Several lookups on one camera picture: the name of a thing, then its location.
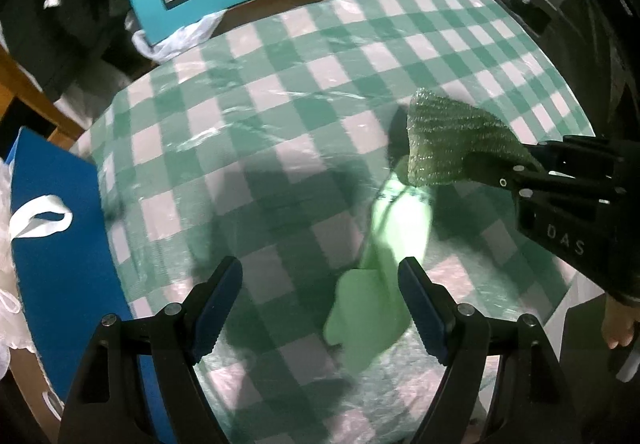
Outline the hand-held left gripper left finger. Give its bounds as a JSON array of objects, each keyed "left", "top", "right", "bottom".
[{"left": 57, "top": 255, "right": 244, "bottom": 444}]

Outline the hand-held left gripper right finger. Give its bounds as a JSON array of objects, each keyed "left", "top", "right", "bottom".
[{"left": 397, "top": 256, "right": 585, "bottom": 444}]

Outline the thin white plastic bag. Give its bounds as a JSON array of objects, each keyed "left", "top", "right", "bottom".
[{"left": 125, "top": 9, "right": 229, "bottom": 64}]

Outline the person's right hand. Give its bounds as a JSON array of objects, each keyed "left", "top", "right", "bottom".
[{"left": 602, "top": 296, "right": 639, "bottom": 351}]

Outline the green glitter scrub cloth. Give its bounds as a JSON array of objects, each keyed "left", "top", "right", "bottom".
[{"left": 402, "top": 88, "right": 545, "bottom": 188}]

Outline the wooden chair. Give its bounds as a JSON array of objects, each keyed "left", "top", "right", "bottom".
[{"left": 0, "top": 46, "right": 92, "bottom": 156}]

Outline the green checkered tablecloth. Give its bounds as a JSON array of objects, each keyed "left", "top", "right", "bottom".
[{"left": 75, "top": 0, "right": 599, "bottom": 444}]

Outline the blue paper bag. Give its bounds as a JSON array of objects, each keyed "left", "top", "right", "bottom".
[{"left": 9, "top": 126, "right": 177, "bottom": 444}]

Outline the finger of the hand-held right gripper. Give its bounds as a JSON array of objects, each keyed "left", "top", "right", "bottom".
[
  {"left": 465, "top": 151, "right": 628, "bottom": 206},
  {"left": 527, "top": 135, "right": 626, "bottom": 177}
]

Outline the light green cloth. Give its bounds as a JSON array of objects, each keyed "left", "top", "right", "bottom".
[{"left": 322, "top": 174, "right": 434, "bottom": 366}]

